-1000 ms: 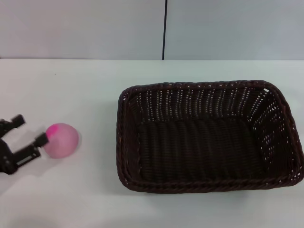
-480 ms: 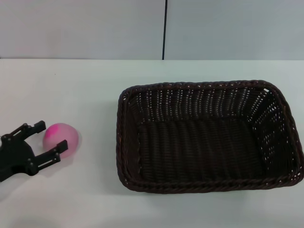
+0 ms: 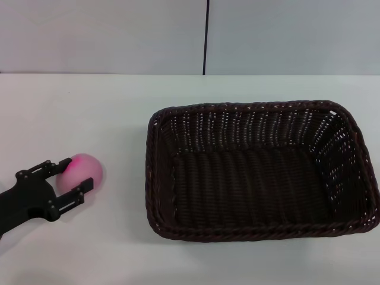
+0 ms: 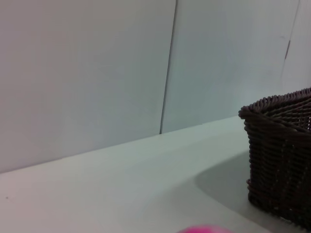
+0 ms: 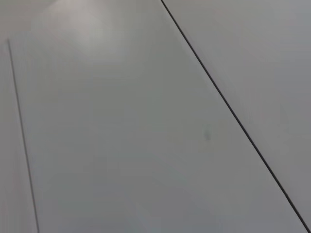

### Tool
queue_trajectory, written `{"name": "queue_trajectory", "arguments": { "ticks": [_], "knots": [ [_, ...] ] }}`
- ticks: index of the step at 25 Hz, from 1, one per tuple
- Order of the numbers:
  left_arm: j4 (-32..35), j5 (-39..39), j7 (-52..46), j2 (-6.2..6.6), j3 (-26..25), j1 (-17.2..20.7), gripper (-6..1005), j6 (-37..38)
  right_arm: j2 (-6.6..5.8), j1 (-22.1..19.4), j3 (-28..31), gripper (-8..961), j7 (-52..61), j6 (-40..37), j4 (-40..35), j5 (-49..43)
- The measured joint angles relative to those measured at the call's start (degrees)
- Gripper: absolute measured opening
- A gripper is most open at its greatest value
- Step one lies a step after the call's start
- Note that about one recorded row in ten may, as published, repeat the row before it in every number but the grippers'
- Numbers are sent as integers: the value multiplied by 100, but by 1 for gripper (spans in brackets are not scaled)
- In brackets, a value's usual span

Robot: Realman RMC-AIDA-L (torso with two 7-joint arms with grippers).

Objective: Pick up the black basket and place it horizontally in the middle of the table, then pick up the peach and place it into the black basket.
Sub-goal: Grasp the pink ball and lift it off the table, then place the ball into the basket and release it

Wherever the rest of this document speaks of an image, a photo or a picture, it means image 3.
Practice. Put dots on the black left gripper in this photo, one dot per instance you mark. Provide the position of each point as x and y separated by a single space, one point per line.
28 196

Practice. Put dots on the pink peach toy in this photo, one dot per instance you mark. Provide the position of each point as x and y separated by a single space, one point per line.
89 167

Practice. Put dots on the black woven rectangular basket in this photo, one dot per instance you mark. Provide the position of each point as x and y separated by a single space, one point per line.
252 184

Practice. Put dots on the black vertical wall strip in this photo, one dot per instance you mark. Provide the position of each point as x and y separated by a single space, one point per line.
205 35

